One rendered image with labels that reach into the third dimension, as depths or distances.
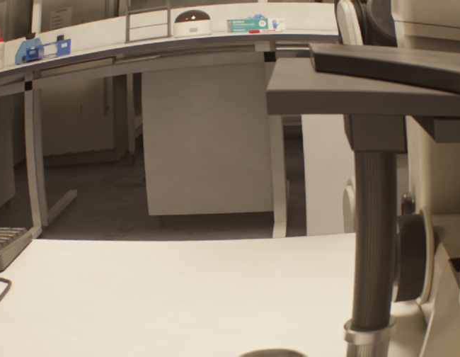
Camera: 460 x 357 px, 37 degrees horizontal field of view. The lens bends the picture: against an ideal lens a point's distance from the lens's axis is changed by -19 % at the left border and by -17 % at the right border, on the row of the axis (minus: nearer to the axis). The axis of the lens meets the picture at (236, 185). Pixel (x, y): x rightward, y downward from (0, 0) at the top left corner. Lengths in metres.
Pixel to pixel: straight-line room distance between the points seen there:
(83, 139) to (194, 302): 4.75
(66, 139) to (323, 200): 2.85
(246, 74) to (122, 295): 2.91
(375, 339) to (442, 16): 0.28
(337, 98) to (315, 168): 2.56
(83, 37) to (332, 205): 1.41
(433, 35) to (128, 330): 0.34
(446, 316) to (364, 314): 0.05
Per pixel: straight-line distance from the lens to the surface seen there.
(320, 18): 3.40
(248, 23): 3.08
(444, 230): 0.54
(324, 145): 2.85
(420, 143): 0.58
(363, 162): 0.39
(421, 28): 0.58
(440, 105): 0.31
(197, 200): 3.65
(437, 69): 0.32
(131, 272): 0.72
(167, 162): 3.63
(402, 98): 0.31
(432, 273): 0.52
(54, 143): 5.45
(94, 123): 5.33
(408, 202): 0.62
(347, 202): 1.39
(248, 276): 0.70
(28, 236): 0.84
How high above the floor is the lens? 0.98
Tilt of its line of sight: 13 degrees down
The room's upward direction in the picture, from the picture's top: 4 degrees counter-clockwise
